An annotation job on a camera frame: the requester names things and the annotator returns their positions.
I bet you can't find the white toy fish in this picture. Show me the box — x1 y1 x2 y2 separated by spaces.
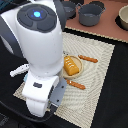
10 64 29 77

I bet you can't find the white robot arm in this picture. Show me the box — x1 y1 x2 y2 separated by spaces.
0 0 66 117

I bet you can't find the round beige plate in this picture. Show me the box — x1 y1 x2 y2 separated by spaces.
63 55 83 79

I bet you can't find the beige woven placemat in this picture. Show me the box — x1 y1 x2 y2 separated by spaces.
12 30 116 128

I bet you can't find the pink stove board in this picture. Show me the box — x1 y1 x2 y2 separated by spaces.
66 0 128 42

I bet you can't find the beige bowl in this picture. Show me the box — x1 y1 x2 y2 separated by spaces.
119 5 128 30

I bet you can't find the knife with wooden handle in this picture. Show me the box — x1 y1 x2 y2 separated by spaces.
63 51 98 63

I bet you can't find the fork with wooden handle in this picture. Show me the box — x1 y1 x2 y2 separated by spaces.
65 79 85 90

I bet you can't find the grey pot with handles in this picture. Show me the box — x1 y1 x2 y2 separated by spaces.
77 3 105 27

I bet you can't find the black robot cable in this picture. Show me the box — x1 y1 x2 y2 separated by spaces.
0 99 56 124

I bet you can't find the grey saucepan with handle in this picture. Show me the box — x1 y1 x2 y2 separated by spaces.
62 1 76 19

